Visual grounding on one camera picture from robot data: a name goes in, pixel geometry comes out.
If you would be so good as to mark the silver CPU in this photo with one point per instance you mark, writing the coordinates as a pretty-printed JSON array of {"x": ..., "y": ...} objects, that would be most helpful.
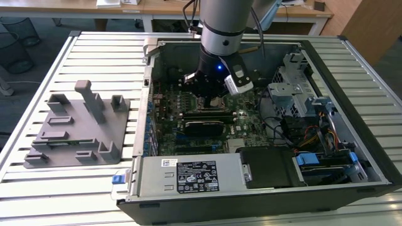
[{"x": 218, "y": 102}]

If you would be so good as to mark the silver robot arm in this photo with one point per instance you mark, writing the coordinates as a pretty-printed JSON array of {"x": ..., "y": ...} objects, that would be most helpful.
[{"x": 220, "y": 23}]

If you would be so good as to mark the CPU socket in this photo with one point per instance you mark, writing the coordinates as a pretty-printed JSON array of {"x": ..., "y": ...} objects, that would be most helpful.
[{"x": 207, "y": 109}]

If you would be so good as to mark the black RAM slot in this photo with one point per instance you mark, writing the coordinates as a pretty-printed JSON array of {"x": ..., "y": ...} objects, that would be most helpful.
[
  {"x": 207, "y": 116},
  {"x": 207, "y": 113},
  {"x": 207, "y": 121}
]

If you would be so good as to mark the black graphics card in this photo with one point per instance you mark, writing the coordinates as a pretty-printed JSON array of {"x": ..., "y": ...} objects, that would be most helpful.
[{"x": 203, "y": 129}]

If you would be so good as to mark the silver drive cage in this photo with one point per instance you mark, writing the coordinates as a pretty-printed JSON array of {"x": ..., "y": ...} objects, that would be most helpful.
[{"x": 282, "y": 91}]

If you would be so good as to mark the green motherboard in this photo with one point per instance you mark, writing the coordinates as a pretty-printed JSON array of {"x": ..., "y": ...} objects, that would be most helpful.
[{"x": 252, "y": 131}]

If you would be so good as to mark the blue card retention clip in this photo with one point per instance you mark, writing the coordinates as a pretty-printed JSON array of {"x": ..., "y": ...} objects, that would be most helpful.
[
  {"x": 146, "y": 146},
  {"x": 149, "y": 136},
  {"x": 147, "y": 128},
  {"x": 147, "y": 120}
]

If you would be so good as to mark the silver chipset heatsink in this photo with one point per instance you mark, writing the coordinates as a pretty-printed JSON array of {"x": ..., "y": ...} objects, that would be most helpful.
[{"x": 236, "y": 144}]

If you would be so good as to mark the white labelled box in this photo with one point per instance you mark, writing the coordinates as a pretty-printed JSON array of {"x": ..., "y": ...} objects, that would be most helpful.
[{"x": 130, "y": 2}]

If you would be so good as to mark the wooden desk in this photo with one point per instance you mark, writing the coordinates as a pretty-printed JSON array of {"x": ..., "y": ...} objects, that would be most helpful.
[{"x": 305, "y": 11}]

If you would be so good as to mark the small brown box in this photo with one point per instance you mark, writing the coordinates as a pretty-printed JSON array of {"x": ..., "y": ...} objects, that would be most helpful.
[{"x": 320, "y": 6}]

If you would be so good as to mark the grey parts rack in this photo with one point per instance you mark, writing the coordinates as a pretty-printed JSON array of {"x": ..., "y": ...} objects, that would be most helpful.
[{"x": 82, "y": 131}]

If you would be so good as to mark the silver power supply unit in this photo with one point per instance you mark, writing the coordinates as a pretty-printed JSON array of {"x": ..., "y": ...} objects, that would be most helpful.
[{"x": 151, "y": 179}]

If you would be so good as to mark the blue case latch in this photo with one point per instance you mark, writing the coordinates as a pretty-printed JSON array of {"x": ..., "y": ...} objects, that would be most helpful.
[{"x": 118, "y": 179}]

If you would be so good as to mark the wooden cabinet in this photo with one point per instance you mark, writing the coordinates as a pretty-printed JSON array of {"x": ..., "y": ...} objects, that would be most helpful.
[{"x": 370, "y": 28}]

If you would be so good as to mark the blue bay clip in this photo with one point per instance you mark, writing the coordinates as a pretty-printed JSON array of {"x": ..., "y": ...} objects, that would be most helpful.
[{"x": 352, "y": 157}]

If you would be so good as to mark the black PC case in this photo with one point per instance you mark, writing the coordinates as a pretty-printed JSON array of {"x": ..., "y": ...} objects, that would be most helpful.
[{"x": 252, "y": 207}]

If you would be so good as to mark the white stand foot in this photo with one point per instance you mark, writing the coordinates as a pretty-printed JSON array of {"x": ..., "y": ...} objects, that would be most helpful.
[{"x": 6, "y": 89}]

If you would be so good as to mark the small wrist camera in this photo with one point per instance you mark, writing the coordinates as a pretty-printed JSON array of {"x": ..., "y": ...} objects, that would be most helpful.
[{"x": 189, "y": 78}]

